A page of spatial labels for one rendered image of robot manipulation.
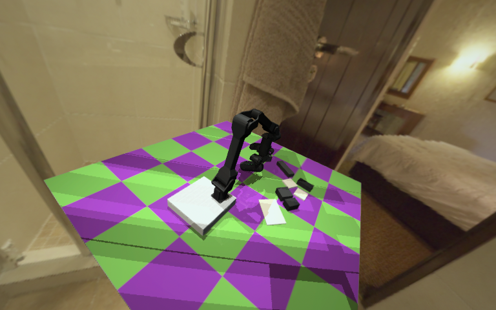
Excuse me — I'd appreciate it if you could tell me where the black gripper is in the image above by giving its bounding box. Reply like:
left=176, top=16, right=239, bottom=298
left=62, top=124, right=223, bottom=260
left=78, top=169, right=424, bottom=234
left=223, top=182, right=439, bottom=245
left=250, top=143, right=274, bottom=169

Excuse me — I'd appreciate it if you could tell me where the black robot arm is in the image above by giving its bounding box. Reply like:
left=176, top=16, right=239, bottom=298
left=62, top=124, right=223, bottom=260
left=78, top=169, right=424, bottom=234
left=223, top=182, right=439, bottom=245
left=211, top=108, right=281, bottom=203

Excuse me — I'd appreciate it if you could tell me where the dark grey controller unit with green rocker switches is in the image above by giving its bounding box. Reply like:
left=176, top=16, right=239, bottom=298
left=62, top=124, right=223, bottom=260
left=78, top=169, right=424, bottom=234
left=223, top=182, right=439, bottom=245
left=240, top=161, right=264, bottom=172

